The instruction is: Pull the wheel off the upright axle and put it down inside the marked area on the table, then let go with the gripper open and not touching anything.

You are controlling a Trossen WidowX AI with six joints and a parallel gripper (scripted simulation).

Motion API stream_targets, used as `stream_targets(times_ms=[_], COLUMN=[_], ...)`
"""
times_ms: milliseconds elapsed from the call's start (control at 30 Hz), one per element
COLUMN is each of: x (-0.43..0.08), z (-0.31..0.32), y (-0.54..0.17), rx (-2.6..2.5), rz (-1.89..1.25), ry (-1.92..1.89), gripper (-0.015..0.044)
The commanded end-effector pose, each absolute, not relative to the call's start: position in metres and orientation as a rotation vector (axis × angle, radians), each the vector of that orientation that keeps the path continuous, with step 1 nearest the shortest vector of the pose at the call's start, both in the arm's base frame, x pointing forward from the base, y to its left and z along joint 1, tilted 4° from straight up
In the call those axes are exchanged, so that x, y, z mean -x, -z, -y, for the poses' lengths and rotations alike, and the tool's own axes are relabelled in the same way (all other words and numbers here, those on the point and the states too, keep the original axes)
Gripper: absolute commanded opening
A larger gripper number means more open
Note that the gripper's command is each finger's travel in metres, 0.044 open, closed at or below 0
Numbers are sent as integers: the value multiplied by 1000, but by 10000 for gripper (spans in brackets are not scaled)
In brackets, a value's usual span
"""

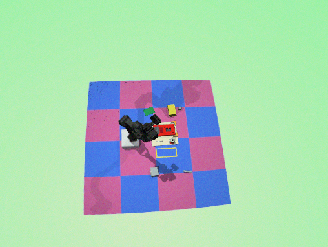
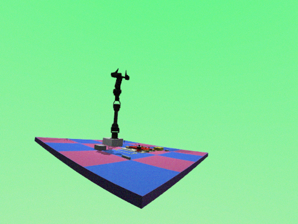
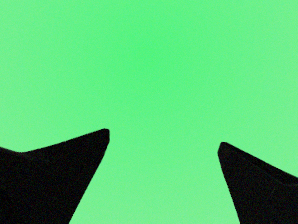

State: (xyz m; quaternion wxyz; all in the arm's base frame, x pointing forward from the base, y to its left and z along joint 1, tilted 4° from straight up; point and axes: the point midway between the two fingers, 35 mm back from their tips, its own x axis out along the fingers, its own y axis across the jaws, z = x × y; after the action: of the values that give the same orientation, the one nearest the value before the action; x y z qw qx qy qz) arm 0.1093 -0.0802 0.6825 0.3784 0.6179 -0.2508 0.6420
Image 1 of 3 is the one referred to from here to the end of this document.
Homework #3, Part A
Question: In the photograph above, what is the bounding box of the yellow rectangular block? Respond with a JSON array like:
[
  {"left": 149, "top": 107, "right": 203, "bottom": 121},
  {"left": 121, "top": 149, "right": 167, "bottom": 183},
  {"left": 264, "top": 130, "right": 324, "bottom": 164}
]
[{"left": 167, "top": 104, "right": 176, "bottom": 116}]

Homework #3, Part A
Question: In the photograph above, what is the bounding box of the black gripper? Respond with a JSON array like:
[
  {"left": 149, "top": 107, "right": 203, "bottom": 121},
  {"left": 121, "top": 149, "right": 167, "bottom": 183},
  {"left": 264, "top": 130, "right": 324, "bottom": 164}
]
[{"left": 132, "top": 114, "right": 161, "bottom": 140}]

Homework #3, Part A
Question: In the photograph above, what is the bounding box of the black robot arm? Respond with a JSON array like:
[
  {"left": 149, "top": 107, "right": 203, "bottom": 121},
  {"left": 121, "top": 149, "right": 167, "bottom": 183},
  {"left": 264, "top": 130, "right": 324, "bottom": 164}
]
[{"left": 118, "top": 115, "right": 158, "bottom": 143}]

